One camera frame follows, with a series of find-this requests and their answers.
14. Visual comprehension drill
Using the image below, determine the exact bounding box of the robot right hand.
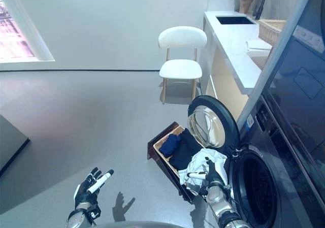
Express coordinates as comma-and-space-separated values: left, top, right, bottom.
187, 156, 224, 187

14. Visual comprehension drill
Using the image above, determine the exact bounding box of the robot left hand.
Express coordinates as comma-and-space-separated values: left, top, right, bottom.
74, 167, 115, 206

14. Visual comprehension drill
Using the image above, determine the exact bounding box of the white garment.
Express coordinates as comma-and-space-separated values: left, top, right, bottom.
178, 148, 228, 190

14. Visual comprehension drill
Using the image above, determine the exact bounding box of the round washing machine door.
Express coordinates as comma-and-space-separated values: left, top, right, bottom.
187, 94, 240, 156

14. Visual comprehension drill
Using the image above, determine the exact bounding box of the dark grey washing machine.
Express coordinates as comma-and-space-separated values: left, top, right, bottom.
230, 0, 325, 228

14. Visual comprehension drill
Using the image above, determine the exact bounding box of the black garment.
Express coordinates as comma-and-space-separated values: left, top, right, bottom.
168, 127, 203, 170

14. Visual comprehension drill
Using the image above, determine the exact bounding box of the dark wooden laundry basket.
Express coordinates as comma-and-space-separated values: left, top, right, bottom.
147, 121, 204, 205

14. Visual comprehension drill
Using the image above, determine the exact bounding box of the blue garment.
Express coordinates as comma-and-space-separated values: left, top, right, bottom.
159, 134, 182, 156

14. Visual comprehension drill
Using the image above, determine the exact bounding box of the dark grey low platform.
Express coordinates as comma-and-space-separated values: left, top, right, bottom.
0, 114, 31, 177

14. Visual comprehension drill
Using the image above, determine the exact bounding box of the white counter cabinet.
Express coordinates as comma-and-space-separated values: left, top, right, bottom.
200, 11, 274, 123

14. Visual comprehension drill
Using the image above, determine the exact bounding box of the white chair with wooden legs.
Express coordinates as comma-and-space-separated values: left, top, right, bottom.
158, 26, 208, 105

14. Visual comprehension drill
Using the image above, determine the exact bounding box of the tall light grey panel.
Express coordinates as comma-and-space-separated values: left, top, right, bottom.
238, 0, 307, 132

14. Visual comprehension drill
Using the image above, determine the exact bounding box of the white folded cloth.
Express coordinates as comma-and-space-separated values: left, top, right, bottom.
246, 40, 273, 51

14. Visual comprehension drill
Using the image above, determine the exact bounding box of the woven wicker basket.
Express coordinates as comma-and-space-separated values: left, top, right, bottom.
257, 19, 287, 47

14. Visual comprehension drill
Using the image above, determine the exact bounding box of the black recessed sink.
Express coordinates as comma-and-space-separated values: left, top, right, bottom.
215, 15, 257, 25

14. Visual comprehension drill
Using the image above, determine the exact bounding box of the bright window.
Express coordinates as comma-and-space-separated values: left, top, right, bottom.
0, 0, 56, 63

